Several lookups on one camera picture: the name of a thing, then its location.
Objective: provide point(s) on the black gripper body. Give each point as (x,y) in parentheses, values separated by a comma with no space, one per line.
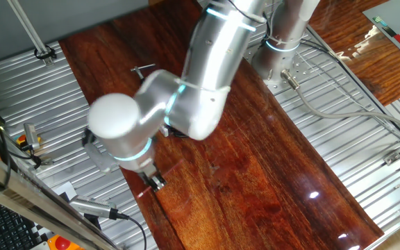
(148,173)

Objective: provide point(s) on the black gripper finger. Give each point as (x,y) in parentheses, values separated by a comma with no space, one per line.
(161,182)
(152,183)

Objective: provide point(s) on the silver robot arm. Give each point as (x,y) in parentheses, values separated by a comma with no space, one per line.
(186,87)

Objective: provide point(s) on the black and white pencil sharpener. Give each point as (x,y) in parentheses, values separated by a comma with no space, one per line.
(164,130)

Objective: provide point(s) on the black C-clamp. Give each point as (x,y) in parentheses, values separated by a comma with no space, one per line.
(142,71)

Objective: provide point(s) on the red round button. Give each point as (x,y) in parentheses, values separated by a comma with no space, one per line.
(62,243)

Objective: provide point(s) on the black and white marker sheet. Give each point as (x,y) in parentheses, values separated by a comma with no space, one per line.
(42,233)

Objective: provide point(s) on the black keyboard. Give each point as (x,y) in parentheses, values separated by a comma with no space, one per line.
(2,225)

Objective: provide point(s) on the aluminium pole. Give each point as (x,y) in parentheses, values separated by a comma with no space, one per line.
(30,31)

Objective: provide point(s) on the grey board with coloured blocks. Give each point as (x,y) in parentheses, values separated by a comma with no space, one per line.
(399,27)

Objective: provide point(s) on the silver finned camera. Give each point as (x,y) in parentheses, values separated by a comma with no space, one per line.
(92,206)

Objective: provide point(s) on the steel frame bar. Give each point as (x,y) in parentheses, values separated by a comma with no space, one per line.
(40,205)

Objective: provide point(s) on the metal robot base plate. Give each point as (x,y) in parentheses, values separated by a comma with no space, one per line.
(290,74)

